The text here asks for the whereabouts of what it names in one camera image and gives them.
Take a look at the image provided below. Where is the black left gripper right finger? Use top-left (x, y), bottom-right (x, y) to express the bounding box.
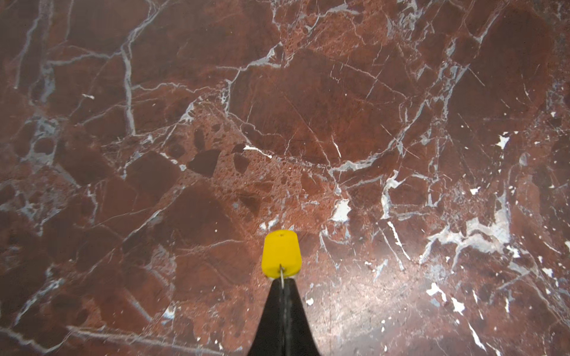
top-left (284, 278), bottom-right (320, 356)

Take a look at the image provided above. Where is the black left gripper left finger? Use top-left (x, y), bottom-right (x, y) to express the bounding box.
top-left (247, 280), bottom-right (284, 356)

